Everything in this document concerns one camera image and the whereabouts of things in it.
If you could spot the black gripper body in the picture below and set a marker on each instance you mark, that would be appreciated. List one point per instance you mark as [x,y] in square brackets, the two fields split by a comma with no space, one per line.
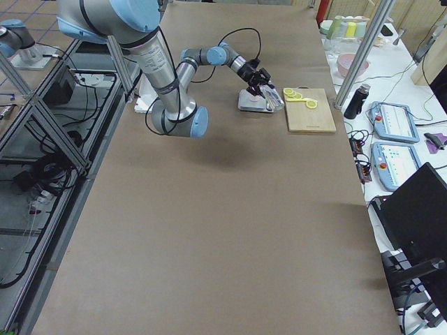
[248,74]

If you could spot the clear glass sauce bottle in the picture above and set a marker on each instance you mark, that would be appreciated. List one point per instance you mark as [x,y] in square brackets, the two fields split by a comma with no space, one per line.
[274,102]

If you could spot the pink plastic cup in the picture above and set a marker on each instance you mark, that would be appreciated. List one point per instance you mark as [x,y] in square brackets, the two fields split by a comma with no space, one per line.
[254,98]

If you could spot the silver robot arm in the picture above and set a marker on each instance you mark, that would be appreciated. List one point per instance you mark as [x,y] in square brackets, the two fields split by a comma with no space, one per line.
[15,36]
[135,27]

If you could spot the grey kitchen scale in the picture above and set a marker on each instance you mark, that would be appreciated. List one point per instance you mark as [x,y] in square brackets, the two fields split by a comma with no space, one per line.
[245,105]

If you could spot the green plastic cup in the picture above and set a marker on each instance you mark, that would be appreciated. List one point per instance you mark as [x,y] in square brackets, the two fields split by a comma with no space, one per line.
[334,26]

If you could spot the yellow plastic cup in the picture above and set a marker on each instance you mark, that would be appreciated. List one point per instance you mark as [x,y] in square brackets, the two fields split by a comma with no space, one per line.
[350,29]

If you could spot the yellow plastic knife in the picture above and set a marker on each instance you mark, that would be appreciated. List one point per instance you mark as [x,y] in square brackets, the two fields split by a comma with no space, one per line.
[307,100]

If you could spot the bamboo cutting board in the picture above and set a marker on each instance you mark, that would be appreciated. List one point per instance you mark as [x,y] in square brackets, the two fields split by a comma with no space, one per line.
[301,119]

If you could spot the pink bowl with ice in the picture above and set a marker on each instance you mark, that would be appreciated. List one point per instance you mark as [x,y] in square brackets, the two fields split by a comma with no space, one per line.
[345,61]

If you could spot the black water bottle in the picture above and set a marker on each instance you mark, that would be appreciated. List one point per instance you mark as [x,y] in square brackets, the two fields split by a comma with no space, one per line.
[355,105]

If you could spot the black usb hub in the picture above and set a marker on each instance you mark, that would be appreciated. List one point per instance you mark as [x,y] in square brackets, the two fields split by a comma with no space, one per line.
[361,160]

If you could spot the teach pendant far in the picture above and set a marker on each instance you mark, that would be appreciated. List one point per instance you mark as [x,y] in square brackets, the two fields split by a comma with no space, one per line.
[394,122]

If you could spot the teach pendant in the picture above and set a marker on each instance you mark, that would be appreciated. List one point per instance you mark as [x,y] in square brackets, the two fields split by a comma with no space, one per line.
[394,122]
[394,163]

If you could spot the teach pendant near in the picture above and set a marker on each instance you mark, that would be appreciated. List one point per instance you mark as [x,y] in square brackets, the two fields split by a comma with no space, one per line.
[394,163]

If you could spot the purple cloth with tool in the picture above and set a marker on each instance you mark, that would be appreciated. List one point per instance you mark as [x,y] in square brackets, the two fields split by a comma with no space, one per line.
[435,142]

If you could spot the black laptop monitor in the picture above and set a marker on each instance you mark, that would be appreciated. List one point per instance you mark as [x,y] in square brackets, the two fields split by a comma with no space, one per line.
[414,219]

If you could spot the lemon slice near handle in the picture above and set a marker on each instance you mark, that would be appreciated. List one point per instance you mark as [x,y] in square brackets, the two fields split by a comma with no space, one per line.
[312,104]

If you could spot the white camera mast base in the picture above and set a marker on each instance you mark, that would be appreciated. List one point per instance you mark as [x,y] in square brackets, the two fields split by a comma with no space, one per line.
[146,96]

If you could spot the aluminium frame post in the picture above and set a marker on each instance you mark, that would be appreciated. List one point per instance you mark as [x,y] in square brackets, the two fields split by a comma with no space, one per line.
[383,10]

